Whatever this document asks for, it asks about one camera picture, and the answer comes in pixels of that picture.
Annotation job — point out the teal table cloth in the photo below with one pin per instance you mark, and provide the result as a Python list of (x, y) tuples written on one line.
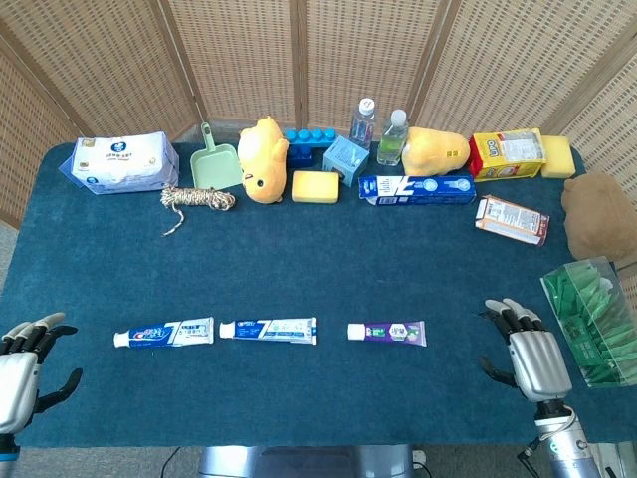
[(298, 269)]

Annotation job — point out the blue toy building block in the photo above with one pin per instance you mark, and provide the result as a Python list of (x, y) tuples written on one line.
[(301, 149)]

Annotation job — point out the purple toothpaste tube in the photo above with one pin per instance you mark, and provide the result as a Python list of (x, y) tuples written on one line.
[(393, 333)]

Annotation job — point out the green plastic dustpan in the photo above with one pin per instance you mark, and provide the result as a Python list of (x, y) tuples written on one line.
[(216, 167)]

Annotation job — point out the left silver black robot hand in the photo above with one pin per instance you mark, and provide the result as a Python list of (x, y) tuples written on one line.
[(17, 378)]

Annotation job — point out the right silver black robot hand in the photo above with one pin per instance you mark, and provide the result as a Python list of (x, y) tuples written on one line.
[(540, 363)]

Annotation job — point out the clear box of green packets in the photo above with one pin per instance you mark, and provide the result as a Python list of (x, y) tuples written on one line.
[(592, 318)]

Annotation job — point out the orange white small carton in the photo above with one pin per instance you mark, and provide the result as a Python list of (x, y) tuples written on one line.
[(512, 220)]

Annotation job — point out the light blue small box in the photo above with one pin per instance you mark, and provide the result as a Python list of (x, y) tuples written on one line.
[(343, 159)]

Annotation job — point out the yellow red snack bag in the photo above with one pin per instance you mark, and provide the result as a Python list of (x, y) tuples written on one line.
[(502, 154)]

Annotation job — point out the yellow plush duck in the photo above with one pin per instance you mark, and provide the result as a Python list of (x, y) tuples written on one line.
[(264, 164)]

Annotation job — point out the brown plush toy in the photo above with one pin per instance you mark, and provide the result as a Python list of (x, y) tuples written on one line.
[(597, 219)]

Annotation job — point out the clear water bottle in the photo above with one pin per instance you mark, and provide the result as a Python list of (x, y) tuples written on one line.
[(362, 127)]

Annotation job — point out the blue toothpaste carton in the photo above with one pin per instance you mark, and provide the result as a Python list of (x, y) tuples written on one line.
[(418, 190)]

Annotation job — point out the white tissue pack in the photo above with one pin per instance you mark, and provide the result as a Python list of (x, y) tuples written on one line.
[(119, 162)]

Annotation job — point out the blue white toothpaste tube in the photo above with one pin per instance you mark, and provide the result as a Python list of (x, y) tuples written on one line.
[(269, 331)]

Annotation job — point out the blue toothpaste tube red logo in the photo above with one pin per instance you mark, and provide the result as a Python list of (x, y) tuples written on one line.
[(159, 333)]

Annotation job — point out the wicker folding screen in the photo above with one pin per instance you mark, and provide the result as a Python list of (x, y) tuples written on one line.
[(249, 55)]

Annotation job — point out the yellow sponge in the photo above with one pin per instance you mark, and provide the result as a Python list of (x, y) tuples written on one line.
[(315, 186), (558, 157)]

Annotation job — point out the bottle with green label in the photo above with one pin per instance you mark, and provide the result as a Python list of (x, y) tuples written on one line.
[(392, 142)]

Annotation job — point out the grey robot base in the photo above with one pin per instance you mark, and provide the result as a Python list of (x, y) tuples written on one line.
[(303, 463)]

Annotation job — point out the yellow plush toy with tag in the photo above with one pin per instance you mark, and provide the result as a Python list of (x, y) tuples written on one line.
[(435, 152)]

